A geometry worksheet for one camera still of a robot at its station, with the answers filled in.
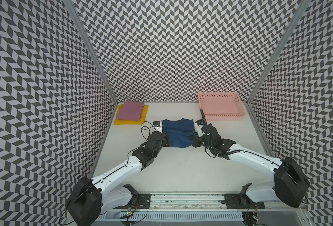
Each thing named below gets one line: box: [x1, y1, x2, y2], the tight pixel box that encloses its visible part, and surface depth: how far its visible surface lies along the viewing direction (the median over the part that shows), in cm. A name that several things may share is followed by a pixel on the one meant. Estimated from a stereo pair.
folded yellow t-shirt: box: [113, 104, 150, 126], surface depth 108 cm
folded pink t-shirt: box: [116, 100, 145, 122], surface depth 110 cm
